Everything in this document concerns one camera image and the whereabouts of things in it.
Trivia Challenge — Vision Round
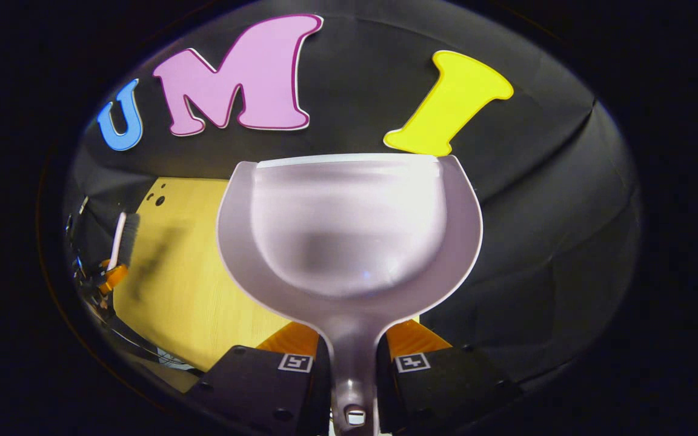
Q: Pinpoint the wooden desktop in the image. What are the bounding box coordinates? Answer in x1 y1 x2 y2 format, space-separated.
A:
111 177 420 373

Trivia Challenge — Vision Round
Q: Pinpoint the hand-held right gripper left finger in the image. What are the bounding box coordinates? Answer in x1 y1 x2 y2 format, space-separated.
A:
185 321 332 436

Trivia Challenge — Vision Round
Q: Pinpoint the pale pink dustpan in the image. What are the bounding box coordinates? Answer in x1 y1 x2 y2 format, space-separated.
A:
216 153 484 436

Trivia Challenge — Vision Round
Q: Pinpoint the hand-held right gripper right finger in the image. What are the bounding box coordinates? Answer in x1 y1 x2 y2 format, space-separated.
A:
376 319 523 436

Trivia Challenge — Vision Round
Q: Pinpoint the black backdrop cloth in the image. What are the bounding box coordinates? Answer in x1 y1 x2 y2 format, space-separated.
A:
61 0 643 391

